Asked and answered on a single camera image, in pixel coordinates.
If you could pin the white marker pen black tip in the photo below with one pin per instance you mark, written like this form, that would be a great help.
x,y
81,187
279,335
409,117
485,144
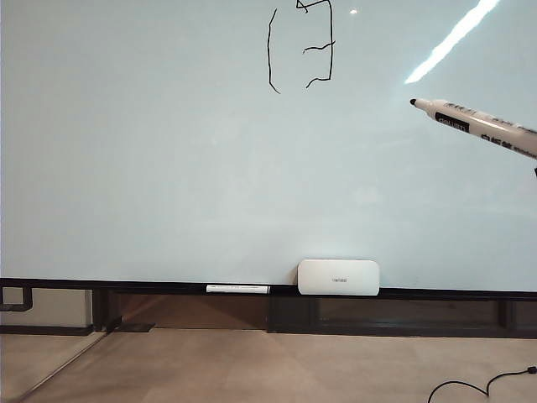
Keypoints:
x,y
482,121

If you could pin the white whiteboard eraser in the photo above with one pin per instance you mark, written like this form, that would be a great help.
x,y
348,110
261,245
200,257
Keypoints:
x,y
335,277

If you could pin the white marker with black cap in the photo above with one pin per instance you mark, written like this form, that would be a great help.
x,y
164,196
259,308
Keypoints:
x,y
235,289

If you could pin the large white whiteboard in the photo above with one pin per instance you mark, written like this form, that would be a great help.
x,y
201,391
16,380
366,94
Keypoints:
x,y
168,189

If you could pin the black whiteboard tray ledge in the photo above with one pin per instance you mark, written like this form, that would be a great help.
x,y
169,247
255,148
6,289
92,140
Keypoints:
x,y
126,285

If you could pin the thin grey floor strip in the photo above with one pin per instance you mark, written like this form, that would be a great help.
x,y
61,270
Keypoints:
x,y
63,364

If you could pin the black baseboard strip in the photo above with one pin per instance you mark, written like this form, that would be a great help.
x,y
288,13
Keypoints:
x,y
42,330

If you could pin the black lower stand frame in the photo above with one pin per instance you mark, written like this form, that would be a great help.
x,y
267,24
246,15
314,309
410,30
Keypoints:
x,y
289,315

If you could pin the black floor base plate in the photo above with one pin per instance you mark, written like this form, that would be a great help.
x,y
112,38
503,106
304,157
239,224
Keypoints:
x,y
136,327

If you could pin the black stand post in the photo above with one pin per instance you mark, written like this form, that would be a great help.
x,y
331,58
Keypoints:
x,y
100,310

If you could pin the black pipe bracket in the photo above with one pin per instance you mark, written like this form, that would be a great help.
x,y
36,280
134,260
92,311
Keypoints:
x,y
27,299

